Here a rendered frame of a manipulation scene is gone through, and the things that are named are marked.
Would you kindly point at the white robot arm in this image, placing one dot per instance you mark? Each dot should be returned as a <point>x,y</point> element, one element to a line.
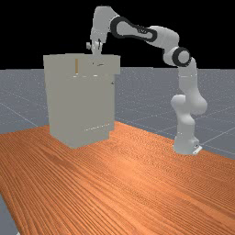
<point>187,101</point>

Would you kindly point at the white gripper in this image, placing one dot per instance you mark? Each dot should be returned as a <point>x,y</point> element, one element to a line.
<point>96,45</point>

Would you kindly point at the pale grey cabinet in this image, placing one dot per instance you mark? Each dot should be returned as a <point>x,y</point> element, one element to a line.
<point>81,101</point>

